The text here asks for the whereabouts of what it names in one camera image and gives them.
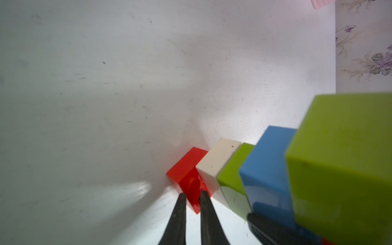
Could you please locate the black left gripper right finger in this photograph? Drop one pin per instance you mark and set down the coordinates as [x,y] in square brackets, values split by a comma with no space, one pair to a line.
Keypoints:
[211,229]

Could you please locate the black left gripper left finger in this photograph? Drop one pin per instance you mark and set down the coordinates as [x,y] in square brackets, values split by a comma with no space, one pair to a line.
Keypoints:
[175,232]

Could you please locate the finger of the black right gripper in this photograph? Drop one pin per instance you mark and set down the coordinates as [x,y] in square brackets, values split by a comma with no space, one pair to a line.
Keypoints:
[270,232]

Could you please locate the blue long lego brick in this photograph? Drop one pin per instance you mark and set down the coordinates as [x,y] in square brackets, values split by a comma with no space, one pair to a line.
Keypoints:
[264,176]

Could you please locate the lime green lego brick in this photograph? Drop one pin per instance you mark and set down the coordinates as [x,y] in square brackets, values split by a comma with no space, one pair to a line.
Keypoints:
[231,183]
[340,169]

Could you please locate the red lego brick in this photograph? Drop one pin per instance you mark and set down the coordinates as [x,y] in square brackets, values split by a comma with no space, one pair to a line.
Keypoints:
[325,242]
[185,178]

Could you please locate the white lego brick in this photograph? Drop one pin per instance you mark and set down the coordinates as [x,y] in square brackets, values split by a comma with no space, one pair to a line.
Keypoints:
[212,164]

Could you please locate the pink pen cup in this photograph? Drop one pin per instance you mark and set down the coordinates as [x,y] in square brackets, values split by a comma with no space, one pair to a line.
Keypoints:
[317,4]

